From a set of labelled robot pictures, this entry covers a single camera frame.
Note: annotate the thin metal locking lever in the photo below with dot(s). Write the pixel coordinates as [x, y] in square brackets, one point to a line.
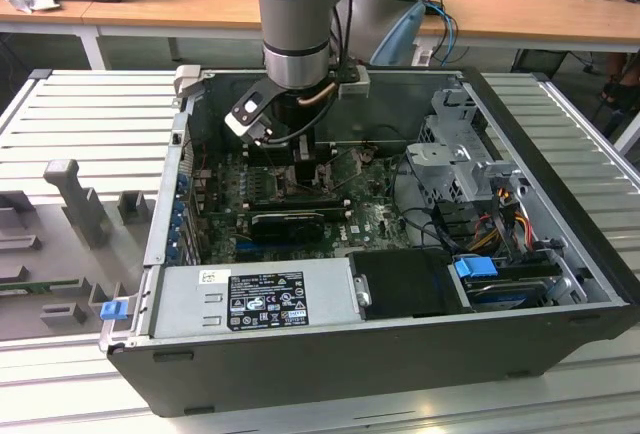
[272, 161]
[334, 155]

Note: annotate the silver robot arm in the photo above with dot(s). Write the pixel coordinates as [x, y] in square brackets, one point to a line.
[295, 14]

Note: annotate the CPU socket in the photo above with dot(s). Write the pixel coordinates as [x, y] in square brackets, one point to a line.
[285, 186]

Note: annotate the round coin battery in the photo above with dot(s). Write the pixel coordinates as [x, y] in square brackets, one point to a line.
[368, 156]

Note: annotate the grey case corner latch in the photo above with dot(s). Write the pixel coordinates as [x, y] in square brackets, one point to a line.
[187, 79]

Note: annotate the black graphics card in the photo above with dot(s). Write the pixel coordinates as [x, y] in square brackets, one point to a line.
[285, 229]

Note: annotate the green motherboard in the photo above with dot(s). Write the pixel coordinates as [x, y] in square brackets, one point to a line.
[370, 204]

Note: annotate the pale blue teach pendant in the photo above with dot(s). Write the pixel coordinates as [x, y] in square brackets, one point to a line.
[400, 39]

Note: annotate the silver metal drive cage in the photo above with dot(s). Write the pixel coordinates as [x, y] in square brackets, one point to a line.
[450, 159]

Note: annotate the silver power supply unit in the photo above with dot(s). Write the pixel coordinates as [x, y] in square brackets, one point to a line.
[185, 299]

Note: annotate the blue disk carrier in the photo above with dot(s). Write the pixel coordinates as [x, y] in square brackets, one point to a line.
[475, 269]

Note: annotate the grey parts rack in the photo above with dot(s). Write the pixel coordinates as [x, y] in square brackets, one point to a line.
[75, 254]

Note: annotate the black open PC case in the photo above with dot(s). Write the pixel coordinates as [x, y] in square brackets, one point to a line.
[325, 379]

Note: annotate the blue plastic case latch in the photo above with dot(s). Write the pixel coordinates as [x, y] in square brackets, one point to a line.
[112, 311]

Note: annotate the green RAM stick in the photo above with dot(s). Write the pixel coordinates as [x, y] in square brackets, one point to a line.
[40, 286]

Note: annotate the person's sandalled foot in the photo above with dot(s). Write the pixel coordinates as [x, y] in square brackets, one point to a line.
[622, 84]

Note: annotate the white wrist camera black face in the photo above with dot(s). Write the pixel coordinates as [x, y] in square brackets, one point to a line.
[247, 116]

